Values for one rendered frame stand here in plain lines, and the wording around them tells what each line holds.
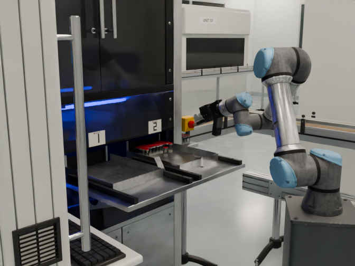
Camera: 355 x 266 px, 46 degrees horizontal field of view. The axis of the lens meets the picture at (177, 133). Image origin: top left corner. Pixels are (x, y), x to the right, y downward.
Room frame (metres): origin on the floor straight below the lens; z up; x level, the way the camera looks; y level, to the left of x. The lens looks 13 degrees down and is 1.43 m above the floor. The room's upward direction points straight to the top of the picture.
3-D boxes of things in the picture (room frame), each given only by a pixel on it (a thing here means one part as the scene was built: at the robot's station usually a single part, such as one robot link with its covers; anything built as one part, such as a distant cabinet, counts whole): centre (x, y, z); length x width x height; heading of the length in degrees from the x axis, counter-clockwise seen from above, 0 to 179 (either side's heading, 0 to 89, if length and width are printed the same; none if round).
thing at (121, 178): (1.66, 0.27, 0.90); 0.34 x 0.26 x 0.04; 47
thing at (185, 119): (2.18, -0.04, 1.00); 0.08 x 0.07 x 0.07; 47
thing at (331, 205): (1.52, -0.55, 0.84); 0.15 x 0.15 x 0.10
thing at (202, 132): (2.48, -0.13, 0.92); 0.69 x 0.16 x 0.16; 137
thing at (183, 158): (1.90, 0.03, 0.90); 0.34 x 0.26 x 0.04; 47
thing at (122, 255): (1.22, 0.34, 0.82); 0.40 x 0.14 x 0.02; 43
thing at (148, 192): (1.74, 0.10, 0.87); 0.70 x 0.48 x 0.02; 137
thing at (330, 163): (1.52, -0.55, 0.96); 0.13 x 0.12 x 0.14; 107
